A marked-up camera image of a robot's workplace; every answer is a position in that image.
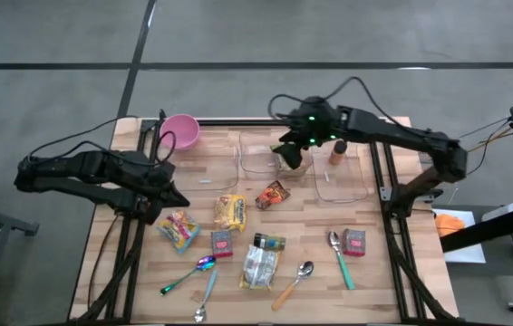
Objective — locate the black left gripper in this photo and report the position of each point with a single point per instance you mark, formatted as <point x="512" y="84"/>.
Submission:
<point x="157" y="185"/>

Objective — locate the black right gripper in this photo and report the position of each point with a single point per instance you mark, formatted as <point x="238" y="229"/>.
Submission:
<point x="317" y="124"/>

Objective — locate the colourful blue-edged noodle packet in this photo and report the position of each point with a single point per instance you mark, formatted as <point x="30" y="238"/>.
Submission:
<point x="178" y="230"/>

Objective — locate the orange black snack packet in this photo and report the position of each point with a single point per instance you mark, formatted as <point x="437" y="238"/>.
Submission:
<point x="273" y="195"/>

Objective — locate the orange spice bottle black cap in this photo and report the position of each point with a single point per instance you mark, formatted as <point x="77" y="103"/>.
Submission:
<point x="338" y="156"/>

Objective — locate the yellow noodle packet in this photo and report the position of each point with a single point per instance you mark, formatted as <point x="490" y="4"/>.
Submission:
<point x="230" y="213"/>

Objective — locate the red plastic container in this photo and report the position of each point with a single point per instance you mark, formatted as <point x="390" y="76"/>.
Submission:
<point x="222" y="244"/>

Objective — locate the iridescent rainbow spoon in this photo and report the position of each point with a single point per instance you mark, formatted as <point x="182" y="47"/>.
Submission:
<point x="206" y="262"/>

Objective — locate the patterned smoked paprika tin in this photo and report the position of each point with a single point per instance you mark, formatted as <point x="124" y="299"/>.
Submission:
<point x="354" y="243"/>

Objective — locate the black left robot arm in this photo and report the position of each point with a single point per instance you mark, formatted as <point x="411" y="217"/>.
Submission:
<point x="80" y="165"/>

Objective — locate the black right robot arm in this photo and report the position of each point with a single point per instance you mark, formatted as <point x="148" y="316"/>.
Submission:
<point x="397" y="133"/>

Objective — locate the clear plastic bin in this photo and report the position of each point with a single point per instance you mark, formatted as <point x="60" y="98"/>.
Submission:
<point x="256" y="158"/>
<point x="211" y="172"/>
<point x="347" y="185"/>

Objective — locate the pink bowl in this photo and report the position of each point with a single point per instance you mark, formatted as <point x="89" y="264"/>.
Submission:
<point x="179" y="131"/>

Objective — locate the green-label spice jar black cap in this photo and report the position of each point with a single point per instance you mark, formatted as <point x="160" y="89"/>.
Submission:
<point x="270" y="242"/>

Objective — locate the grey metal stand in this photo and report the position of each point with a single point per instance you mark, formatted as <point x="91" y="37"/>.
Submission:
<point x="7" y="221"/>

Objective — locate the orange object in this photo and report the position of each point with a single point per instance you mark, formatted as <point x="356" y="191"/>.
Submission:
<point x="449" y="225"/>

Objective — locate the white paper sheet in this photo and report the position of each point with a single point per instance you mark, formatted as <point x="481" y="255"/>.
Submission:
<point x="465" y="253"/>

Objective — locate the white plastic container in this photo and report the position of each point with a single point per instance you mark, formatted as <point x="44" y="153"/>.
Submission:
<point x="501" y="212"/>

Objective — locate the black aluminium table frame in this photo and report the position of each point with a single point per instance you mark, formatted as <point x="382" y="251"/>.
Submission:
<point x="238" y="122"/>

